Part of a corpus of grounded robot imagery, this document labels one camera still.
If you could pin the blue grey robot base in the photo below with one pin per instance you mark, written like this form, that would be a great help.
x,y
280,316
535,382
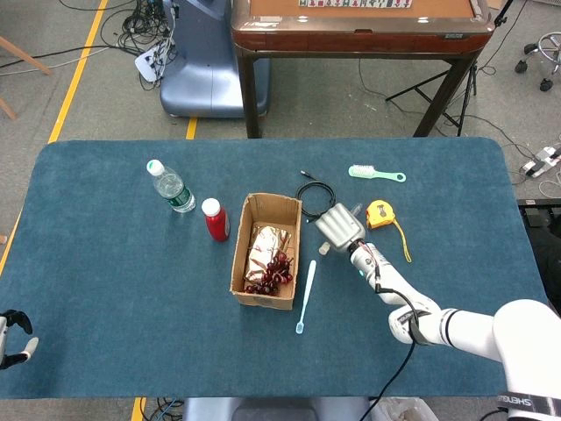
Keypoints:
x,y
197,79

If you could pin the red bottle white cap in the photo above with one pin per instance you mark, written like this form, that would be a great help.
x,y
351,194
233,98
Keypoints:
x,y
215,223

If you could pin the yellow tape measure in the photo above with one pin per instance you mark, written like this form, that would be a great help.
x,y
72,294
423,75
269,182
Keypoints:
x,y
379,215

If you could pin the light blue toothbrush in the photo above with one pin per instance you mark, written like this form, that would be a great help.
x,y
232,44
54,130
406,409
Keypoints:
x,y
309,280

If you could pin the clear water bottle green label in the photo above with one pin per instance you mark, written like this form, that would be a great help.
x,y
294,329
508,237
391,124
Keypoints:
x,y
173,188

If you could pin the white floor power strip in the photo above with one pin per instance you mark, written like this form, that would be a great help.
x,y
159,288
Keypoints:
x,y
548,153
534,167

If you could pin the chrome stool with casters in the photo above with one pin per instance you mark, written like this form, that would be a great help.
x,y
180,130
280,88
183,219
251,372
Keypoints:
x,y
550,44

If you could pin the open cardboard box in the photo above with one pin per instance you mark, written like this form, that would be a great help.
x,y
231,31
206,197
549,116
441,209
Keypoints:
x,y
280,302

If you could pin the large white power strip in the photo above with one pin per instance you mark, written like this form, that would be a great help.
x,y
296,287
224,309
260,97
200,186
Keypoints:
x,y
146,66

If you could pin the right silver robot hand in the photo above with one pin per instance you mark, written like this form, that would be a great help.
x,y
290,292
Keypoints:
x,y
342,228

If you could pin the wooden pole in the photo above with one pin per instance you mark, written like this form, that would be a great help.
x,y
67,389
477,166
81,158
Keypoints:
x,y
26,57

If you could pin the purple grape bunch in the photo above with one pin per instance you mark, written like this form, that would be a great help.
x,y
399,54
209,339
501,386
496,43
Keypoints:
x,y
274,272

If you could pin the black cart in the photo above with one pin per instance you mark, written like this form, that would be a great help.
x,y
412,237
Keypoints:
x,y
539,228

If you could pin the clear tube white cap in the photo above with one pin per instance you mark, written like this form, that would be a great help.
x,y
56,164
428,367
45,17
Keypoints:
x,y
356,209

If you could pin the blue felt table cover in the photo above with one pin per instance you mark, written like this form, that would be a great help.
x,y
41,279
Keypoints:
x,y
131,263

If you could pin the grey blue robot torso base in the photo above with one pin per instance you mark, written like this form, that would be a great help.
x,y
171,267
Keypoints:
x,y
271,410

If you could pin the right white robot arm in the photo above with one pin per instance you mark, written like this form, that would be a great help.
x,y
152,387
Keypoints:
x,y
394,285

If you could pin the tan snack bag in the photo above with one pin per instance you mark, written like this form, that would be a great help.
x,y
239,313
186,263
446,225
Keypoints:
x,y
263,245

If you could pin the face-up mahjong tile row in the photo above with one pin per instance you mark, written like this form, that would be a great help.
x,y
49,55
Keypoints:
x,y
350,3

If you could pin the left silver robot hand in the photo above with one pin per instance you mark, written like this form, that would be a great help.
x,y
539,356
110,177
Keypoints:
x,y
2,342

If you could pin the brown mahjong table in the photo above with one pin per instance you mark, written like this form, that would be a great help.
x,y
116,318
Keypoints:
x,y
350,39

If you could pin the mint green brush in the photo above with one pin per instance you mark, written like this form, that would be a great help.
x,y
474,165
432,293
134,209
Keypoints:
x,y
364,172

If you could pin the black tripod stand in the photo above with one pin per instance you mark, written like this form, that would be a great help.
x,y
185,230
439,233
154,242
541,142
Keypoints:
x,y
473,83

